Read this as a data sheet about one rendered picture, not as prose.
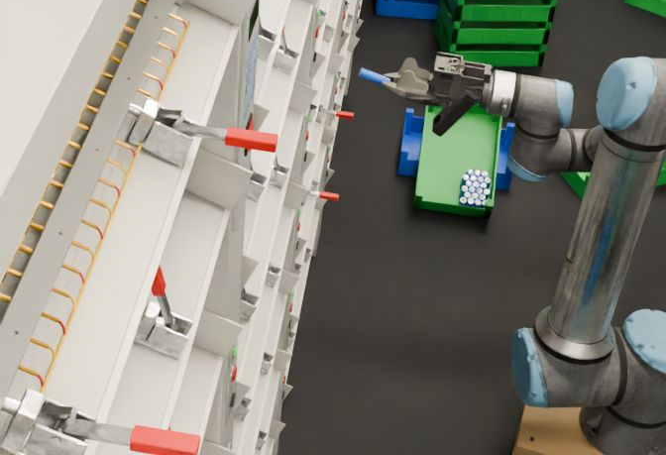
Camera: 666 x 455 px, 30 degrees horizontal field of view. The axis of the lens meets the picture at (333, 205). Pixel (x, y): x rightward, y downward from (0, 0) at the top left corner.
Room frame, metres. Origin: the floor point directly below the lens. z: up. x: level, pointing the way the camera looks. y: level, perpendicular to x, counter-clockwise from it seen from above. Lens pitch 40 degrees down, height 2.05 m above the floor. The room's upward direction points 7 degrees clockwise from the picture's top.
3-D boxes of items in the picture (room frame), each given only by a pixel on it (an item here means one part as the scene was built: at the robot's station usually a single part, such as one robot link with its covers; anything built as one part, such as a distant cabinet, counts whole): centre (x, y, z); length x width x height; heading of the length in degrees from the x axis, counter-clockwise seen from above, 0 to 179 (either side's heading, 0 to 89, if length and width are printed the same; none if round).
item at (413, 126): (2.71, -0.32, 0.04); 0.30 x 0.20 x 0.08; 87
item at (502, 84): (2.08, -0.31, 0.66); 0.10 x 0.05 x 0.09; 176
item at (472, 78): (2.09, -0.22, 0.66); 0.12 x 0.08 x 0.09; 86
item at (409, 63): (2.11, -0.12, 0.66); 0.09 x 0.03 x 0.06; 82
